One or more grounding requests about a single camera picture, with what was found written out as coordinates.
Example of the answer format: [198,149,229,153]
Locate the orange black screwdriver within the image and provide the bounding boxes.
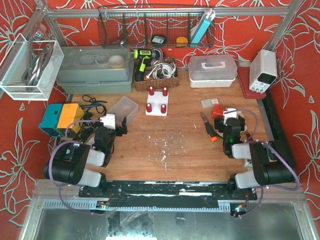
[200,111,218,142]

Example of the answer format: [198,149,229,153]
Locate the red large spring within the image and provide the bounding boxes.
[160,104,167,114]
[148,86,155,96]
[146,103,152,113]
[162,87,169,97]

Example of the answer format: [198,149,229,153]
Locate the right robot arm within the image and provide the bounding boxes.
[214,116,300,194]

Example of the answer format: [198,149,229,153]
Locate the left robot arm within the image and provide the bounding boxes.
[44,114,128,189]

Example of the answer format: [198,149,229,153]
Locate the clear spring bin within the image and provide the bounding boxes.
[107,96,139,126]

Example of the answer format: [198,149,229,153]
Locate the orange power cube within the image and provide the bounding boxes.
[211,104,226,119]

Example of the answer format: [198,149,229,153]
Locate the small drill bit case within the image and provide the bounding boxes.
[201,98,219,108]

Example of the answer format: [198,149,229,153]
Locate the white peg board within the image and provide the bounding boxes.
[145,89,169,117]

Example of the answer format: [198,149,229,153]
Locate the yellow soldering station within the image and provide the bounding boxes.
[57,103,85,138]

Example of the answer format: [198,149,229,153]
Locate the red notebook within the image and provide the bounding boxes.
[237,67,267,100]

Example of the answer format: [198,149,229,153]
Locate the white plastic storage box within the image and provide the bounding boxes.
[188,54,238,88]

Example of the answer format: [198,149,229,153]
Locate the white power supply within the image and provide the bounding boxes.
[249,49,277,94]

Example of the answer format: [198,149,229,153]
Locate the wicker basket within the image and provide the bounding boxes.
[132,69,179,91]

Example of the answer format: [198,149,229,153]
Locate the grey plastic toolbox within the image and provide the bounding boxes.
[56,46,134,95]

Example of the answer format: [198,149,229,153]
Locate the teal box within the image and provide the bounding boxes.
[38,103,63,137]

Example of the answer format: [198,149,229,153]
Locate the black tape measure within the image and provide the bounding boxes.
[150,34,167,48]

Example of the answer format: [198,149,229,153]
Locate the yellow tape measure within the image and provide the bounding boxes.
[176,36,189,48]

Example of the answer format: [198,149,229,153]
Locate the blue white hex key set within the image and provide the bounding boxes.
[190,8,216,48]

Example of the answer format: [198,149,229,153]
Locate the clear acrylic box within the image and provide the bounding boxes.
[0,34,64,101]

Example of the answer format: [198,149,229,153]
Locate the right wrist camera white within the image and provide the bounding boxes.
[223,108,242,120]

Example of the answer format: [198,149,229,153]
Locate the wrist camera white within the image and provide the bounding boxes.
[223,108,242,120]
[99,113,116,130]

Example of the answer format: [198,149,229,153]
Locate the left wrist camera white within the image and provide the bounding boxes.
[99,113,116,130]

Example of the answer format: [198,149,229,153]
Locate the black cables bundle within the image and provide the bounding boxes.
[69,94,111,141]

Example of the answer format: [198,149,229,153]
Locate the black cable tray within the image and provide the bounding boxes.
[262,89,296,171]

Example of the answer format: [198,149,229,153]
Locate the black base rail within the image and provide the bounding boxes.
[78,180,258,201]

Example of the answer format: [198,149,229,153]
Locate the white cables in basket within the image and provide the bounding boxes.
[146,62,177,80]

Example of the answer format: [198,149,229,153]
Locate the green cordless drill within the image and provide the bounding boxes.
[133,48,162,82]

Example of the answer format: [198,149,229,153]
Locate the black wire basket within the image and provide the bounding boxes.
[97,4,215,48]

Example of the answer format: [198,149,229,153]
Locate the grey cables in box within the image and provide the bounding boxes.
[21,23,54,92]

